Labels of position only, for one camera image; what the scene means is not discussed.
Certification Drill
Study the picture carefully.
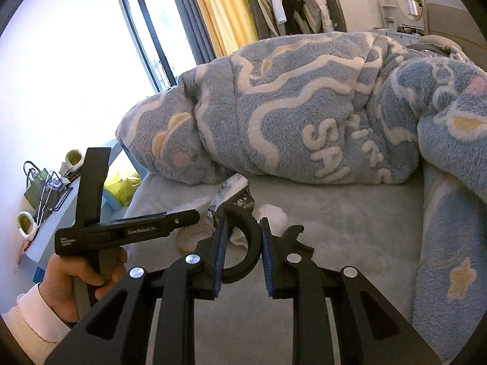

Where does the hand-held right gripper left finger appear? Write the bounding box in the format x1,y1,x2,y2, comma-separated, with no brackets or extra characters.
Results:
44,213,231,365

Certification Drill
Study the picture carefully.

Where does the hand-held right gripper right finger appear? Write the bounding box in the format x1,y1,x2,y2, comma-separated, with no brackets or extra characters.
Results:
262,217,442,365

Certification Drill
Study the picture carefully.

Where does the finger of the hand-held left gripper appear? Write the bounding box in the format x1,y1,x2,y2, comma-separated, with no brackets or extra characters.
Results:
111,209,201,233

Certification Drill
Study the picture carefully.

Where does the white cloth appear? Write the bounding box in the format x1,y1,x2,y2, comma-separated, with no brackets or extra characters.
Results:
176,224,256,260

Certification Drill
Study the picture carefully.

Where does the black curved plastic piece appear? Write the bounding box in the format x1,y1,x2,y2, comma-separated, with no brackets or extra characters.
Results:
221,201,264,284

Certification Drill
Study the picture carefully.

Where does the white tissue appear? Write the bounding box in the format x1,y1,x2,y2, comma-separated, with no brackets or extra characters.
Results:
257,203,289,232

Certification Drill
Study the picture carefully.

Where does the black silver snack wrapper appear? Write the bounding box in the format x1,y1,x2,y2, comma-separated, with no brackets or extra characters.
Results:
207,173,255,221

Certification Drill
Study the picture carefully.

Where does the person's left forearm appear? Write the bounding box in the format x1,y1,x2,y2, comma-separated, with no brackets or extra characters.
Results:
0,283,80,356

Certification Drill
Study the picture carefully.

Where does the person's left hand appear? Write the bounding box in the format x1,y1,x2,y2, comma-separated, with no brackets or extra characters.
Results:
40,246,129,329

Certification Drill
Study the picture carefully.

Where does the light blue table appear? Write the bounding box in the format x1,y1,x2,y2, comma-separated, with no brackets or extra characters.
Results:
23,148,128,263

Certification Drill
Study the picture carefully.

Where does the yellow plastic bag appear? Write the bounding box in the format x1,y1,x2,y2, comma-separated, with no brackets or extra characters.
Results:
104,170,142,207

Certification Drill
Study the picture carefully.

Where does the cream green slipper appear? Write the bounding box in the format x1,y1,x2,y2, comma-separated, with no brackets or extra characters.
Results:
16,211,39,242
64,149,85,172

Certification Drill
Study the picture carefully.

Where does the green paper bag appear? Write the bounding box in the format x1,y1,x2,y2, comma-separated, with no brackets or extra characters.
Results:
23,161,54,209

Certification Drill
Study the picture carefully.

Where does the blue patterned fleece blanket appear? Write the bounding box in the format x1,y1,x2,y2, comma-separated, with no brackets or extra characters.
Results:
116,30,487,363

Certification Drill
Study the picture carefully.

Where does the glass balcony door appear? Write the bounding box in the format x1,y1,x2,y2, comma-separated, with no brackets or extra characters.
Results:
116,0,191,92

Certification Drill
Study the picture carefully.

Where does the grey curtain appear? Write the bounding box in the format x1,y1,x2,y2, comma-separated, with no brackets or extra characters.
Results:
167,0,216,62

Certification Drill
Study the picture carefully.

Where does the yellow curtain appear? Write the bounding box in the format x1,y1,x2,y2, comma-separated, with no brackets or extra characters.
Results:
184,0,262,58

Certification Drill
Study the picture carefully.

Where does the beige coat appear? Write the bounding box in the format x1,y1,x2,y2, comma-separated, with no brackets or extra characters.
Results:
249,0,280,37

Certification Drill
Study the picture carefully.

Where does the white shirt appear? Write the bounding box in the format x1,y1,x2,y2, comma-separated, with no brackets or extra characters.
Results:
268,0,289,26

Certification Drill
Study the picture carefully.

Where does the black coat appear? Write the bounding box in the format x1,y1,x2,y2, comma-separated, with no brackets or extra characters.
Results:
262,0,306,36

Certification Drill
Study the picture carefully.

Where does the white jacket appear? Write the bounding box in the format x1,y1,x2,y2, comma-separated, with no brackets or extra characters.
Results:
300,0,332,33

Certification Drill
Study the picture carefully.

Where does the grey coat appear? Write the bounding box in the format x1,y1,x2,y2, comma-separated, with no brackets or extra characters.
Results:
316,0,348,33

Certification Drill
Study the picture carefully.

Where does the white dresser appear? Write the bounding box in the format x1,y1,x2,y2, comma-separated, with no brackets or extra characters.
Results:
371,0,423,41

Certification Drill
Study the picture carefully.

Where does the grey pillow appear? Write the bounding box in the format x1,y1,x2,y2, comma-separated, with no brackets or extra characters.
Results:
407,34,464,53

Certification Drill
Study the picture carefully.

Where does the grey headboard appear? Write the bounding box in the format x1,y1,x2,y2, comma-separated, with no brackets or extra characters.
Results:
424,3,487,74

